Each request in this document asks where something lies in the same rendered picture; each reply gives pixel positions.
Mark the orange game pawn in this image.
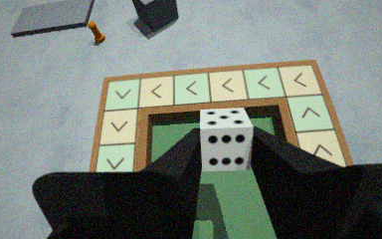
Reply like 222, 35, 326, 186
88, 22, 105, 43

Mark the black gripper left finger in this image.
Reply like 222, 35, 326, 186
32, 127, 202, 239

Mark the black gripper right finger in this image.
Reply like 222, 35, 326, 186
251, 126, 382, 239

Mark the tan square board track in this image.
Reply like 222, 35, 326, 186
90, 60, 354, 172

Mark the white die with black pips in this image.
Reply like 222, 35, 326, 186
200, 108, 254, 171

